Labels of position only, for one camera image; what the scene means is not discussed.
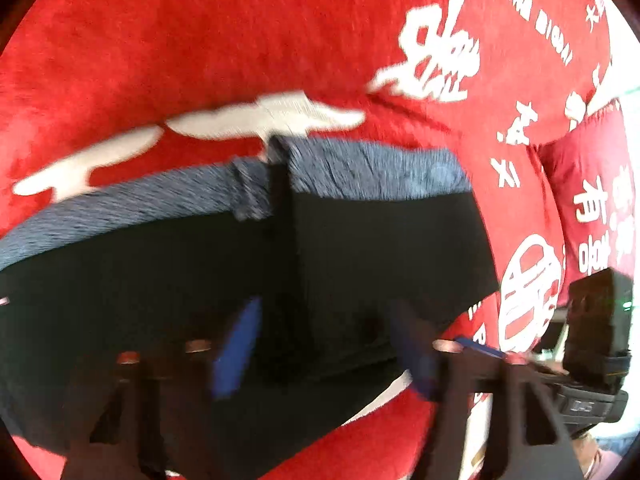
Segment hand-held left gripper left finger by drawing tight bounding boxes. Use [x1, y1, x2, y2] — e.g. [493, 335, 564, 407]
[60, 296, 264, 480]

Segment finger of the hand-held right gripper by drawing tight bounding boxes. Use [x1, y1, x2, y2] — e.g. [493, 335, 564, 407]
[452, 336, 509, 361]

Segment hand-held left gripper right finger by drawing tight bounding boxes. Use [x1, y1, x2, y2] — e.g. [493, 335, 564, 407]
[390, 299, 584, 480]

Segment black pants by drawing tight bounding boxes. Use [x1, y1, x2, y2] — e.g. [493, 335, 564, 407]
[0, 135, 501, 480]

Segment person's right hand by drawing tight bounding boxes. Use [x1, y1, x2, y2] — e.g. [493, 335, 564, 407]
[570, 432, 627, 480]

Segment dark red printed pillow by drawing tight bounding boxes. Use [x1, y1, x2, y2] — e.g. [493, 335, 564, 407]
[537, 101, 639, 307]

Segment blue leaf-patterned cloth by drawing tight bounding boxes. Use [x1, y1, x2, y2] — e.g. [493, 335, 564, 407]
[0, 136, 474, 272]

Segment red printed blanket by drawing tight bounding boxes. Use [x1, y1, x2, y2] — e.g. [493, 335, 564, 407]
[0, 0, 628, 480]

